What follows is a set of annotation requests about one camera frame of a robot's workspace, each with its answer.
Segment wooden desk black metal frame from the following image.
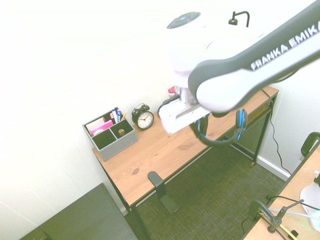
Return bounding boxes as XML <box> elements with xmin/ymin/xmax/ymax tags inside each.
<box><xmin>91</xmin><ymin>85</ymin><xmax>280</xmax><ymax>240</ymax></box>

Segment black and blue headphones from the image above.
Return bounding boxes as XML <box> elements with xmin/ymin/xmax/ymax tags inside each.
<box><xmin>189</xmin><ymin>108</ymin><xmax>249</xmax><ymax>146</ymax></box>

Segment light wooden table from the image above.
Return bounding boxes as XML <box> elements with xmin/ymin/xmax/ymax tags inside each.
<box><xmin>241</xmin><ymin>149</ymin><xmax>320</xmax><ymax>240</ymax></box>

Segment black twin-bell alarm clock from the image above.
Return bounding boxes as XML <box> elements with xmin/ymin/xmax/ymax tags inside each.
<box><xmin>131</xmin><ymin>102</ymin><xmax>155</xmax><ymax>132</ymax></box>

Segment yellow strap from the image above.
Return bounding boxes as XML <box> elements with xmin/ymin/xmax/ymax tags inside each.
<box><xmin>259</xmin><ymin>212</ymin><xmax>299</xmax><ymax>240</ymax></box>

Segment black clamp headphone hanger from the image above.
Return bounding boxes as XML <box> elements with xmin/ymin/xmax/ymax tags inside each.
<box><xmin>147</xmin><ymin>171</ymin><xmax>179</xmax><ymax>216</ymax></box>

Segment white round base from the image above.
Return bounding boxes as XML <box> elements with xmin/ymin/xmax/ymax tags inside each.
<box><xmin>299</xmin><ymin>180</ymin><xmax>320</xmax><ymax>214</ymax></box>

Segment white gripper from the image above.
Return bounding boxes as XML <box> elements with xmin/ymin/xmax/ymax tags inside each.
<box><xmin>158</xmin><ymin>98</ymin><xmax>212</xmax><ymax>135</ymax></box>

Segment black clamp mount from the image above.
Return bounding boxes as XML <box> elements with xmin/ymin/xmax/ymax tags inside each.
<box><xmin>241</xmin><ymin>195</ymin><xmax>306</xmax><ymax>235</ymax></box>

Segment black desk lamp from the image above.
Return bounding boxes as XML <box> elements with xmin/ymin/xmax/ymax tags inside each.
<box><xmin>227</xmin><ymin>11</ymin><xmax>251</xmax><ymax>28</ymax></box>

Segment black lamp power cable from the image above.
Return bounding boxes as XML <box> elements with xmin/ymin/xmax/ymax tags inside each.
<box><xmin>261</xmin><ymin>88</ymin><xmax>292</xmax><ymax>175</ymax></box>

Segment beige notepad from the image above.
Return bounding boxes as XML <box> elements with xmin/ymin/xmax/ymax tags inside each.
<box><xmin>86</xmin><ymin>116</ymin><xmax>106</xmax><ymax>133</ymax></box>

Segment grey fabric desk organizer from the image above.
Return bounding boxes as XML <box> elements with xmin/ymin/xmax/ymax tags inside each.
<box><xmin>82</xmin><ymin>109</ymin><xmax>139</xmax><ymax>162</ymax></box>

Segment pink sticky notes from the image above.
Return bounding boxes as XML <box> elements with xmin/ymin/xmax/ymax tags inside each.
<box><xmin>90</xmin><ymin>119</ymin><xmax>114</xmax><ymax>136</ymax></box>

